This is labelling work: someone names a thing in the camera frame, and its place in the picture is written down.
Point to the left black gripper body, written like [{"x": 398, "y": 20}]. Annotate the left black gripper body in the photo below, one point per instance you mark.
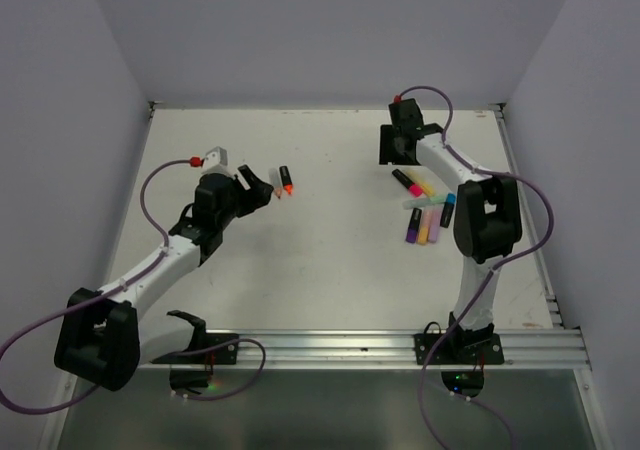
[{"x": 226, "y": 215}]

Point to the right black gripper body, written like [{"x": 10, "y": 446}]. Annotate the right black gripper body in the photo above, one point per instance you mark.
[{"x": 398, "y": 131}]

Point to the pastel orange highlighter body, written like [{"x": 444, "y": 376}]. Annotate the pastel orange highlighter body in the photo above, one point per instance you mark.
[{"x": 275, "y": 181}]

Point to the black neon orange highlighter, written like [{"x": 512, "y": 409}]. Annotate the black neon orange highlighter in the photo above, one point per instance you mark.
[{"x": 286, "y": 180}]

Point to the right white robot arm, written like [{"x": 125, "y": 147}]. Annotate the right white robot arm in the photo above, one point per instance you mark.
[{"x": 486, "y": 222}]

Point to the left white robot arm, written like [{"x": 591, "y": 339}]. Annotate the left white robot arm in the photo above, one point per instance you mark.
[{"x": 104, "y": 336}]

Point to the black neon pink highlighter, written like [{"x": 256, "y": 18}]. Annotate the black neon pink highlighter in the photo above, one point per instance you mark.
[{"x": 407, "y": 183}]

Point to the pastel green highlighter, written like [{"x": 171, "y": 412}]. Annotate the pastel green highlighter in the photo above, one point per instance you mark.
[{"x": 423, "y": 202}]

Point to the pastel yellow highlighter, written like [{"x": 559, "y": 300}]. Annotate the pastel yellow highlighter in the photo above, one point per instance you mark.
[{"x": 424, "y": 228}]

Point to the pastel pink highlighter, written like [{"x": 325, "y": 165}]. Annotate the pastel pink highlighter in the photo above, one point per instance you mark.
[{"x": 434, "y": 225}]

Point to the black blue highlighter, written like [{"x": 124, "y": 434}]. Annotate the black blue highlighter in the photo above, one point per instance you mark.
[{"x": 448, "y": 210}]

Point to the purple highlighter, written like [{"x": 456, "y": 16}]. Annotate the purple highlighter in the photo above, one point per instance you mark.
[{"x": 413, "y": 226}]

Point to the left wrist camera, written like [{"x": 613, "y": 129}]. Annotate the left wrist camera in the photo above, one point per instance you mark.
[{"x": 215, "y": 161}]

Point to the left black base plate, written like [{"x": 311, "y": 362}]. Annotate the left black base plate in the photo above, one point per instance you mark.
[{"x": 181, "y": 338}]

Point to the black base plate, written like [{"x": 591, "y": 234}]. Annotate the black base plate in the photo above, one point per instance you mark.
[
  {"x": 181, "y": 338},
  {"x": 476, "y": 349}
]

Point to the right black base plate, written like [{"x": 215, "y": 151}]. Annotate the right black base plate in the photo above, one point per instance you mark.
[{"x": 476, "y": 349}]

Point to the aluminium rail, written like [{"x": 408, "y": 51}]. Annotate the aluminium rail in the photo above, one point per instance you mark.
[{"x": 551, "y": 349}]

